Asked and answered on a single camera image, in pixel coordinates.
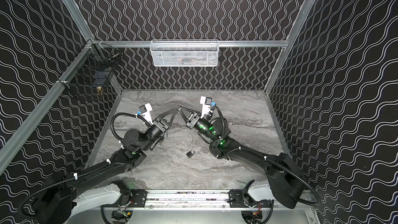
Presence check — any black wire wall basket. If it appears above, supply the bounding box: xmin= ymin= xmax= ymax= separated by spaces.
xmin=62 ymin=43 xmax=122 ymax=101

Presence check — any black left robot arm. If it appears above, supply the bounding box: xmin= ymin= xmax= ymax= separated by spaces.
xmin=18 ymin=106 xmax=177 ymax=224

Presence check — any white mesh wall basket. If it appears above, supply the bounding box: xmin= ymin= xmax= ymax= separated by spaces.
xmin=150 ymin=39 xmax=220 ymax=67

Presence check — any black padlock farther back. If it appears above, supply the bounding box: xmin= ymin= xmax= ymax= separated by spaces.
xmin=186 ymin=150 xmax=195 ymax=159

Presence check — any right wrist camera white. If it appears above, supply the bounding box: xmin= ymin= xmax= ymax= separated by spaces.
xmin=200 ymin=96 xmax=213 ymax=118

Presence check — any brass fitting in basket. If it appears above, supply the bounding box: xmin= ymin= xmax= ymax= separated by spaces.
xmin=96 ymin=87 xmax=103 ymax=96

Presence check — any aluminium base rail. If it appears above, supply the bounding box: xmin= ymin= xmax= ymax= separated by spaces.
xmin=102 ymin=189 xmax=312 ymax=211

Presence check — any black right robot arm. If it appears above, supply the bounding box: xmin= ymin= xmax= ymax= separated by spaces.
xmin=178 ymin=97 xmax=321 ymax=209

